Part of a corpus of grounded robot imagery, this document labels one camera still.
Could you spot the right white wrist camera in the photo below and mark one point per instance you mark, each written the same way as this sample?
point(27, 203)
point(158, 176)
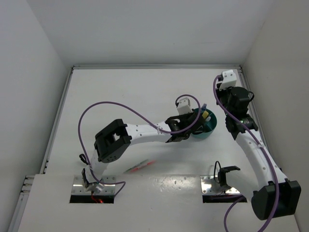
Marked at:
point(226, 80)

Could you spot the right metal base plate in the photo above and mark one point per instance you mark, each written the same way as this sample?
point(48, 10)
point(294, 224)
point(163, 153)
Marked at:
point(210, 187)

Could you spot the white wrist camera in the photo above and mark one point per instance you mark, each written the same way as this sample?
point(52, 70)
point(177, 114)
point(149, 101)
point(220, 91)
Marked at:
point(183, 106)
point(226, 80)

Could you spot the green thin pen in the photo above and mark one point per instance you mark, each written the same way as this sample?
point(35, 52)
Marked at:
point(140, 165)

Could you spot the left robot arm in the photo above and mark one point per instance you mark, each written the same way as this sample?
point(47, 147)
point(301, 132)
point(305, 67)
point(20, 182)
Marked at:
point(112, 141)

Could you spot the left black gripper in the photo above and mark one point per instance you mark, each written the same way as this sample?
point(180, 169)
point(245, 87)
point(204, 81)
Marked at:
point(180, 117)

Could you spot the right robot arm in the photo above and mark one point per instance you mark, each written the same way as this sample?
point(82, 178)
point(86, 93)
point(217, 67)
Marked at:
point(272, 193)

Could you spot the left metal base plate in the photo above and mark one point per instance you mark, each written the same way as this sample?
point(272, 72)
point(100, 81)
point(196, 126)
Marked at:
point(79, 189)

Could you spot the red thin pen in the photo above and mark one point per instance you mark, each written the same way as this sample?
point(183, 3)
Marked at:
point(150, 162)

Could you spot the metal base plate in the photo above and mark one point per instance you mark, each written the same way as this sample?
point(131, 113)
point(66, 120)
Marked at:
point(79, 189)
point(210, 187)

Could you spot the yellow highlighter marker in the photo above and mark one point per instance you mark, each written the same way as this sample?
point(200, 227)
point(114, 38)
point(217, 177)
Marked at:
point(205, 114)

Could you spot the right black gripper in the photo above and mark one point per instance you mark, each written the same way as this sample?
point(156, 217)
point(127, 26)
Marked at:
point(219, 92)

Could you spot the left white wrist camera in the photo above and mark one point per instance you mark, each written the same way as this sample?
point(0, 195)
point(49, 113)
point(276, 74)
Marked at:
point(183, 106)

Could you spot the teal round divided container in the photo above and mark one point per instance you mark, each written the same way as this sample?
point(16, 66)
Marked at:
point(208, 127)

